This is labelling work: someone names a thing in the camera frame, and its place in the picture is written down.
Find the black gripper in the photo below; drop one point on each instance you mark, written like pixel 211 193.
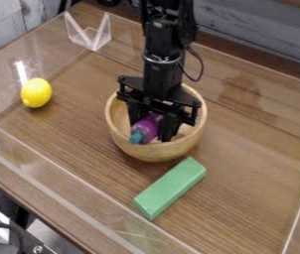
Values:
pixel 157 92

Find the purple toy eggplant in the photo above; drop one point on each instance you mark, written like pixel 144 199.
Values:
pixel 145 130

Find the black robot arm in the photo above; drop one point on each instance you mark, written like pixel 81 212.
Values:
pixel 170 29

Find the brown wooden bowl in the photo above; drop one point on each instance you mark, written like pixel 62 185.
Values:
pixel 157 151

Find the green rectangular block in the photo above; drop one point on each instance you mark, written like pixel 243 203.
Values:
pixel 167 190

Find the clear acrylic tray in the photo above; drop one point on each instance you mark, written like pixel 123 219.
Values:
pixel 135 173

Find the yellow lemon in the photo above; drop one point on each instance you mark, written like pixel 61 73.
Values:
pixel 37 92

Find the clear acrylic corner bracket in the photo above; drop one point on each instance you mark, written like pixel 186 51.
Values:
pixel 91 38

